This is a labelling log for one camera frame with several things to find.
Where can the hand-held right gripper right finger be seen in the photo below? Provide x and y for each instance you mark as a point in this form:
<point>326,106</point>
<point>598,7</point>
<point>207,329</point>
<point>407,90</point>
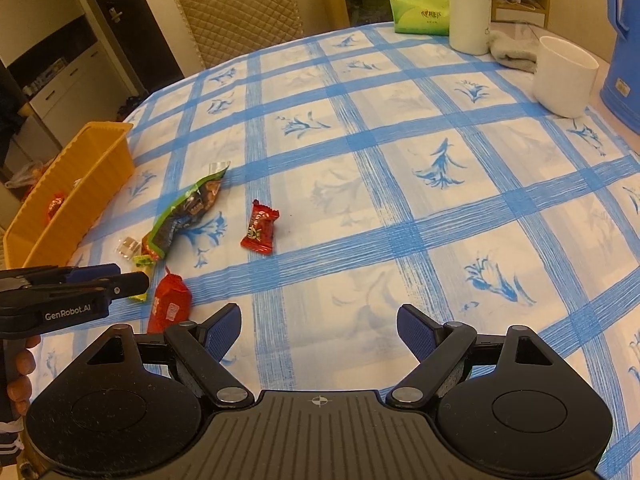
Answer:
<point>415,332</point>

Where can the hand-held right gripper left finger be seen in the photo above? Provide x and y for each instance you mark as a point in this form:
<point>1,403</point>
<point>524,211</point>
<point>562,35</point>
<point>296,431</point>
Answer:
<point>225,331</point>

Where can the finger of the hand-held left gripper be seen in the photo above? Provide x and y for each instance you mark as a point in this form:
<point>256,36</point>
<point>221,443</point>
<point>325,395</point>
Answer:
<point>127,284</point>
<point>95,273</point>

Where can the yellow-green candy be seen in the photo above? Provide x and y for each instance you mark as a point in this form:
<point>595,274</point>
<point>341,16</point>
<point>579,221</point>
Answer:
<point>142,261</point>

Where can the clear brown candy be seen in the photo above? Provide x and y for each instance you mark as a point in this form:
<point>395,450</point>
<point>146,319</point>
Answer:
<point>128,246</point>

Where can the large red snack packet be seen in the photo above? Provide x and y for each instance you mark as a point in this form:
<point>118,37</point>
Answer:
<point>167,302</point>
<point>55,206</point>

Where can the green snack packet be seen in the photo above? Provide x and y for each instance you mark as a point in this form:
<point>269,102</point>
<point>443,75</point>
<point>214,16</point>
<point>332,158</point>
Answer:
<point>185,210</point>

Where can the orange plastic tray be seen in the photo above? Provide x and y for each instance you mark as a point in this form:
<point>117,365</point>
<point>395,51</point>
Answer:
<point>100,170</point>

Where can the red cartoon-face candy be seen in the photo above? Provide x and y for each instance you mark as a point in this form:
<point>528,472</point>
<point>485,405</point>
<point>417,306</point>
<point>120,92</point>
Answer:
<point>259,230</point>

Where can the person's left hand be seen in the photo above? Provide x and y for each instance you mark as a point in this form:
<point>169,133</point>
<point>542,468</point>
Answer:
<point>21,377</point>

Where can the plastic bag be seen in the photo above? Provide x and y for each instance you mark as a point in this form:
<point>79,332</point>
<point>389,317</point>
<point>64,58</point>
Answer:
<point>22,176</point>

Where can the blue checked tablecloth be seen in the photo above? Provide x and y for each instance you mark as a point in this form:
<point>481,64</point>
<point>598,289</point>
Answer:
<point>350,185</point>

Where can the row of shoes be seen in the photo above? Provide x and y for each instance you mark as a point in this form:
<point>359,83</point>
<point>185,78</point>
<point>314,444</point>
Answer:
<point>130,103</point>

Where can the white drawer cabinet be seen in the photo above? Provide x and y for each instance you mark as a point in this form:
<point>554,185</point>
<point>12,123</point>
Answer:
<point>65,75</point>

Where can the dark wooden door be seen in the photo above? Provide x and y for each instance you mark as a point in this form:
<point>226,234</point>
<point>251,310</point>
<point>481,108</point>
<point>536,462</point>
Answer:
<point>135,25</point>

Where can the white cup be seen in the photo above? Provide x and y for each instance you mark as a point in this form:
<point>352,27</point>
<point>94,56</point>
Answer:
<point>562,85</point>

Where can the beige quilted chair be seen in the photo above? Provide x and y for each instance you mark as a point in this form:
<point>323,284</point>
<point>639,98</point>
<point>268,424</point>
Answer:
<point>235,10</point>

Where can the grey cloth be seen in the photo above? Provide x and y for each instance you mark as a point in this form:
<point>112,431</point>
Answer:
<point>512,52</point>

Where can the white bottle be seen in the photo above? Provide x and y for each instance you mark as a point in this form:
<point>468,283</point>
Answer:
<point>467,15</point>

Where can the blue thermos jug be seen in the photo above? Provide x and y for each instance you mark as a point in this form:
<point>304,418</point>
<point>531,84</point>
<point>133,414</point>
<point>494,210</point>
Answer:
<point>622,85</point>

